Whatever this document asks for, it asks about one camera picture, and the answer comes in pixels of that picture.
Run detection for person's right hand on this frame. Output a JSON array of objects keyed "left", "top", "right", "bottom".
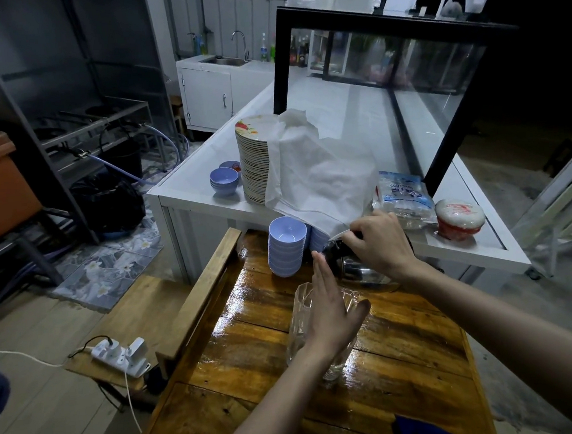
[{"left": 339, "top": 208, "right": 421, "bottom": 288}]

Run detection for black framed glass display case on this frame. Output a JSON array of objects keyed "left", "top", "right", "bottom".
[{"left": 265, "top": 0, "right": 532, "bottom": 209}]

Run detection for blue cloth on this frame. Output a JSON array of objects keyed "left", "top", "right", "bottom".
[{"left": 390, "top": 409, "right": 466, "bottom": 434}]

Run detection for white sink cabinet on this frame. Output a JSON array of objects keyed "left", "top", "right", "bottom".
[{"left": 175, "top": 49, "right": 280, "bottom": 135}]

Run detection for person's left forearm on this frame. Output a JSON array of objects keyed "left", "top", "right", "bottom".
[{"left": 200, "top": 340, "right": 355, "bottom": 434}]

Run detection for clear bag with blue label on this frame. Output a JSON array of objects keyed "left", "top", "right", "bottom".
[{"left": 370, "top": 167, "right": 439, "bottom": 234}]

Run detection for wooden table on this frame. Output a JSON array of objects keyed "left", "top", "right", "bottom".
[{"left": 112, "top": 211, "right": 499, "bottom": 434}]

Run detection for wooden bench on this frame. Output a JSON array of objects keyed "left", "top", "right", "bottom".
[{"left": 55, "top": 226, "right": 255, "bottom": 406}]

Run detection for short stack of blue bowls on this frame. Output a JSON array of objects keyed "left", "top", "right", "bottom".
[{"left": 309, "top": 224, "right": 336, "bottom": 254}]

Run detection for white metal frame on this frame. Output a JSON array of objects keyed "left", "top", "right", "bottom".
[{"left": 504, "top": 135, "right": 572, "bottom": 282}]

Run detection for tall stack of blue bowls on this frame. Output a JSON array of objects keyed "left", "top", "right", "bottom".
[{"left": 264, "top": 215, "right": 312, "bottom": 280}]

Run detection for white paper sheet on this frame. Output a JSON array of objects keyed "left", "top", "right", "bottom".
[{"left": 257, "top": 102, "right": 385, "bottom": 242}]

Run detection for chrome faucet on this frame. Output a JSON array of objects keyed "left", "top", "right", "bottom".
[{"left": 230, "top": 29, "right": 251, "bottom": 62}]

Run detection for white power cable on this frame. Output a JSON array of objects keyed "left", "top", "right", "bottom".
[{"left": 0, "top": 334, "right": 143, "bottom": 434}]

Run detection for person's left hand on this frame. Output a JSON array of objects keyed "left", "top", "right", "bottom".
[{"left": 296, "top": 247, "right": 376, "bottom": 368}]

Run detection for white power strip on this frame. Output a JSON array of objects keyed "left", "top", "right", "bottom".
[{"left": 89, "top": 335, "right": 152, "bottom": 382}]

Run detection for steel sink basin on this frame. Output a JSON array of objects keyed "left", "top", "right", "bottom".
[{"left": 199, "top": 54, "right": 251, "bottom": 70}]

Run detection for blue hose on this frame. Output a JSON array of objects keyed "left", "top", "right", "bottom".
[{"left": 84, "top": 121, "right": 192, "bottom": 192}]

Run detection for stack of patterned plates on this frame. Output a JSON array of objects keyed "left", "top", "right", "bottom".
[{"left": 233, "top": 113, "right": 287, "bottom": 208}]

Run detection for steel kettle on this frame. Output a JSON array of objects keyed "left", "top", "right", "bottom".
[{"left": 319, "top": 228, "right": 402, "bottom": 297}]

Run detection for red and white tub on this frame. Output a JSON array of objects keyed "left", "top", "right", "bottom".
[{"left": 433, "top": 196, "right": 488, "bottom": 243}]

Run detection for black cable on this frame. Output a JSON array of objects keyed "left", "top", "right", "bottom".
[{"left": 66, "top": 334, "right": 116, "bottom": 360}]

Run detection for white counter cart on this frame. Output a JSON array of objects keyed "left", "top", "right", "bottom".
[{"left": 137, "top": 50, "right": 534, "bottom": 305}]

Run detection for black trash bag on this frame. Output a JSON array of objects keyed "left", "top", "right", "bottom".
[{"left": 67, "top": 170, "right": 148, "bottom": 238}]

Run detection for dark sauce bottles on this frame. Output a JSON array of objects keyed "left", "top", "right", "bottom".
[{"left": 287, "top": 34, "right": 312, "bottom": 69}]

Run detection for steel gas stove stand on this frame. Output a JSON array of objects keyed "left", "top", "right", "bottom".
[{"left": 29, "top": 92, "right": 171, "bottom": 188}]

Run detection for floral floor mat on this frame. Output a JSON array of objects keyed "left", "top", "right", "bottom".
[{"left": 45, "top": 204, "right": 169, "bottom": 318}]

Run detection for person's right forearm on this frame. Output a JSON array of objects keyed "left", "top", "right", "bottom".
[{"left": 398, "top": 246, "right": 572, "bottom": 434}]

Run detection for clear plastic pitcher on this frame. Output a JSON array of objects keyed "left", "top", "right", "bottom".
[{"left": 280, "top": 277, "right": 373, "bottom": 386}]

